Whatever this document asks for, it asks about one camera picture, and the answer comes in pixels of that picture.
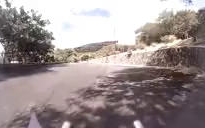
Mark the distant hill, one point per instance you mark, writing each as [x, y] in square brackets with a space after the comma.
[96, 46]

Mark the green bushes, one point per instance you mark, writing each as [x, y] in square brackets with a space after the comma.
[67, 55]

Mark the robot's own part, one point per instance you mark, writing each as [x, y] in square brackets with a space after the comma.
[138, 124]
[66, 125]

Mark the large dark green tree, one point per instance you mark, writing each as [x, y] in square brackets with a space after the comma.
[23, 36]

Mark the rough stone wall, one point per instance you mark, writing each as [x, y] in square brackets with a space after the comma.
[163, 56]

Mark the trees above stone wall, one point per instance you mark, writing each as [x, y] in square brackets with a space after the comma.
[176, 24]

